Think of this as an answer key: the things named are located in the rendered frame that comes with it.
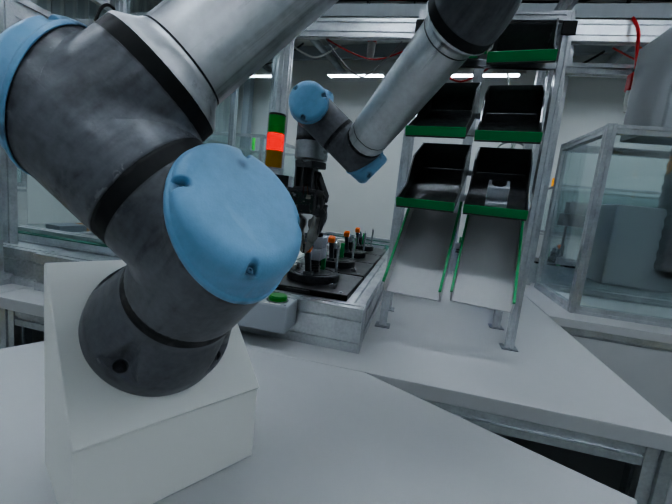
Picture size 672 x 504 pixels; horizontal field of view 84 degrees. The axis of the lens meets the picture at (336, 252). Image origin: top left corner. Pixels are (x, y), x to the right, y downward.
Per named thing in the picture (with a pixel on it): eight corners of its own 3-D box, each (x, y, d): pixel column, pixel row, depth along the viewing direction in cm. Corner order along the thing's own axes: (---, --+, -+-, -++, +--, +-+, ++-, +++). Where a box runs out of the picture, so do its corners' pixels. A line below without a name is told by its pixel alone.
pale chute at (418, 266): (440, 302, 83) (441, 291, 80) (384, 290, 88) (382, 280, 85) (461, 214, 99) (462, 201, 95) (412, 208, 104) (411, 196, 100)
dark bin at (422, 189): (453, 213, 82) (456, 181, 78) (395, 206, 87) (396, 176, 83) (468, 171, 104) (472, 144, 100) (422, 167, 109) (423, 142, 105)
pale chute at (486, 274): (512, 313, 80) (515, 302, 77) (449, 301, 85) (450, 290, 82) (522, 220, 96) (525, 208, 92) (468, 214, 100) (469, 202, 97)
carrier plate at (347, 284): (346, 303, 87) (347, 295, 87) (251, 287, 92) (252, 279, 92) (362, 283, 110) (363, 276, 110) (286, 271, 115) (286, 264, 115)
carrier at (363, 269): (363, 282, 112) (368, 241, 110) (287, 270, 117) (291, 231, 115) (373, 269, 135) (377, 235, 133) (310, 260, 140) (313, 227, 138)
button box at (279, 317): (284, 334, 77) (287, 306, 76) (194, 317, 82) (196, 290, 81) (295, 324, 84) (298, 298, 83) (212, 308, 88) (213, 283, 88)
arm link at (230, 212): (193, 372, 32) (271, 298, 24) (73, 261, 31) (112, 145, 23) (267, 294, 41) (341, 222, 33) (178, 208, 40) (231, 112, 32)
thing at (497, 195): (504, 216, 81) (510, 186, 77) (483, 214, 83) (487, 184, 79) (506, 201, 87) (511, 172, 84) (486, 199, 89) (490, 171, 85)
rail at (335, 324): (358, 354, 82) (364, 306, 80) (33, 289, 100) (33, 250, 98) (362, 345, 87) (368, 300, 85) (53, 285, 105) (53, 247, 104)
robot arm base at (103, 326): (79, 411, 34) (104, 373, 28) (77, 267, 40) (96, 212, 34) (234, 383, 44) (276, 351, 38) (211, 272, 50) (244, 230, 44)
